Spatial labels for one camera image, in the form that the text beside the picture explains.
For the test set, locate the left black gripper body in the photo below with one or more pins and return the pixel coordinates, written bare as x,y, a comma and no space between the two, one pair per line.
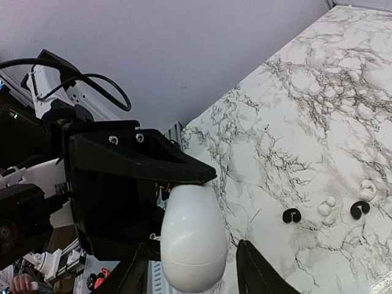
113,214

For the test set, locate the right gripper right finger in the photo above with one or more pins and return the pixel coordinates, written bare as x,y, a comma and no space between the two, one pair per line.
255,275

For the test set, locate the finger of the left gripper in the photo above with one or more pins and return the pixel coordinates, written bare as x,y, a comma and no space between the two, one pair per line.
140,154

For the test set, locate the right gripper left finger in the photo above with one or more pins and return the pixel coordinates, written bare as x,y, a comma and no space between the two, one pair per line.
131,275

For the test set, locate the white earbud charging case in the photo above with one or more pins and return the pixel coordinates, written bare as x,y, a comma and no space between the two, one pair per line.
193,240

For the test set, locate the white earbud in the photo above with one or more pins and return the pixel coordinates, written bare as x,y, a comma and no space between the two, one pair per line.
325,206
367,190

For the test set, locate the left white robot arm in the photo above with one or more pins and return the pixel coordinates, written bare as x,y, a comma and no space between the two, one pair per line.
58,99

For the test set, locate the black earbud lower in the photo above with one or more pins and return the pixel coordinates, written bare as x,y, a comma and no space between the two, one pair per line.
291,215

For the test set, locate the black earbud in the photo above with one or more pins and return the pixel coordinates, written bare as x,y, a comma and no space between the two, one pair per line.
358,209
291,215

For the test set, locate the black earbud upper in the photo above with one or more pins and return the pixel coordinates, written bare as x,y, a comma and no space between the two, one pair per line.
358,209

